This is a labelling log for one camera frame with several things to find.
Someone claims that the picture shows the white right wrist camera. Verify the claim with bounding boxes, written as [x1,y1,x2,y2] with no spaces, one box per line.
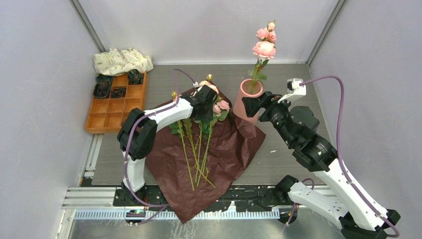
[278,78,307,103]

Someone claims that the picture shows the dark rolled fabric top right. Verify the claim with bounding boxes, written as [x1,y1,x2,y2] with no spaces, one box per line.
[127,69,144,85]

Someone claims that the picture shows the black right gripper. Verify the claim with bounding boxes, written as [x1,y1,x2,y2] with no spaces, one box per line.
[241,91,297,147]

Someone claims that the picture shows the pink cylindrical vase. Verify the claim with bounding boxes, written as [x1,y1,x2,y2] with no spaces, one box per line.
[233,79,263,125]

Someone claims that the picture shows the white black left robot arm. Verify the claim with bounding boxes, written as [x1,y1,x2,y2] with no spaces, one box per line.
[117,85,217,206]

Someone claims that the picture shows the maroon and red wrapping paper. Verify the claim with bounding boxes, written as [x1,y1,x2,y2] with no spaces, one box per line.
[145,112,266,223]

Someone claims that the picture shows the dark rolled fabric middle left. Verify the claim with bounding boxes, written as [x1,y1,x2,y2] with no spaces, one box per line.
[93,82,111,99]

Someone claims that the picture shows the cream patterned cloth bag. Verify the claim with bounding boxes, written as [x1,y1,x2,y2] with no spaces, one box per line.
[93,48,154,76]

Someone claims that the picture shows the aluminium rail frame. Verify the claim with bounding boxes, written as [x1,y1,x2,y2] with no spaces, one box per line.
[57,130,342,239]

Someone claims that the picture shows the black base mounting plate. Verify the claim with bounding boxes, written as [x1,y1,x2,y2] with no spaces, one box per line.
[112,185,293,212]

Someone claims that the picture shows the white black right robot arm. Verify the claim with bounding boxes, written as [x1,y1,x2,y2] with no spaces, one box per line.
[242,92,400,239]

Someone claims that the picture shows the dark rolled fabric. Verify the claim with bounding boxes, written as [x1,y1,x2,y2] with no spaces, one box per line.
[96,74,114,85]
[110,87,126,99]
[127,69,144,85]
[93,82,111,99]

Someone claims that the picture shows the dark rolled fabric top left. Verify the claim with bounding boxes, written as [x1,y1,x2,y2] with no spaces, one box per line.
[96,74,114,85]

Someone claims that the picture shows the pink flower bouquet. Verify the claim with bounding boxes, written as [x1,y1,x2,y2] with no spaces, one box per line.
[169,74,230,190]

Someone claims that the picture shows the orange compartment tray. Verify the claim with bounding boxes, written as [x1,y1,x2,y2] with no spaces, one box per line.
[85,73,148,134]

